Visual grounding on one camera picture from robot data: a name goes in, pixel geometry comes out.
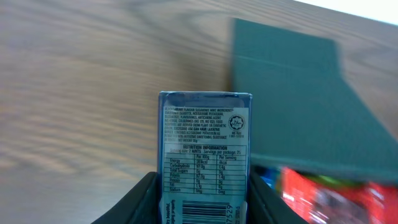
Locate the red snack bag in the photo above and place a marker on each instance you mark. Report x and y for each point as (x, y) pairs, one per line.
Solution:
(372, 203)

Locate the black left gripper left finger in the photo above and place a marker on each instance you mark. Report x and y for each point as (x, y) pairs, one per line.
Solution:
(139, 206)

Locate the blue Oreo cookie pack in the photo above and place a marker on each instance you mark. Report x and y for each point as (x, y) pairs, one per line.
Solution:
(270, 176)

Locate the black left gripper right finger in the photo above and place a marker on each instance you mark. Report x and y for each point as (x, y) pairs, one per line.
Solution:
(265, 206)

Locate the dark green gift box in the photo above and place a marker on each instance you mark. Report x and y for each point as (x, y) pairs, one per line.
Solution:
(304, 114)

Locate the small blue mint box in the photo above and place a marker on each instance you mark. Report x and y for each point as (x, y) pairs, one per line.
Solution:
(203, 156)

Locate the green Haribo gummy bag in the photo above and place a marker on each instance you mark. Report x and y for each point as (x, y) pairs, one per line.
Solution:
(334, 182)

